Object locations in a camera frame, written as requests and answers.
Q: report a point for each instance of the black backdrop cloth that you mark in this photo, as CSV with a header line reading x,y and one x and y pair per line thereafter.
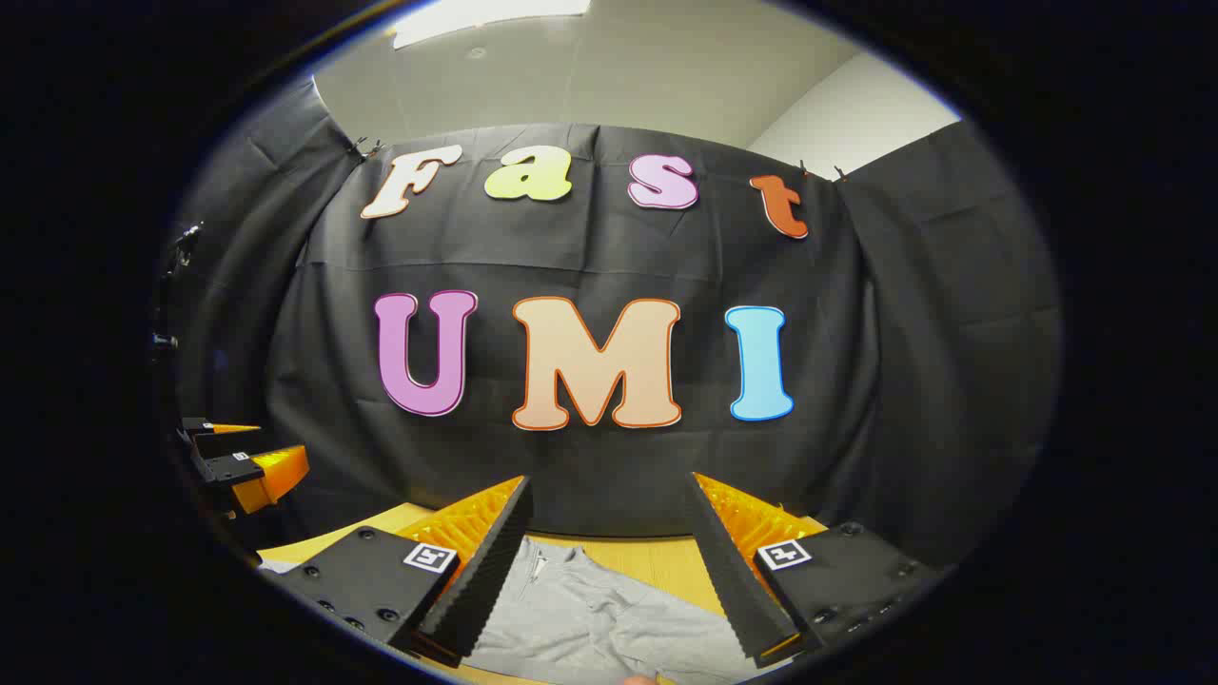
x,y
590,257

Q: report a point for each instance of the grey zip sweatshirt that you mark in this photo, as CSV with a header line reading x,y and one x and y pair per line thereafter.
x,y
599,618

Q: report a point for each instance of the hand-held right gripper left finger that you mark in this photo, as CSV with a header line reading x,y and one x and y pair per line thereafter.
x,y
485,582

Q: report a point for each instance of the ceiling light panel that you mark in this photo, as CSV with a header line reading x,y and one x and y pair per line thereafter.
x,y
485,17

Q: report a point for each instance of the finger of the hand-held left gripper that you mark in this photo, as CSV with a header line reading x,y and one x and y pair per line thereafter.
x,y
205,427
238,468

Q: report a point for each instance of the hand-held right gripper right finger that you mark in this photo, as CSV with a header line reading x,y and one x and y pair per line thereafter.
x,y
737,582

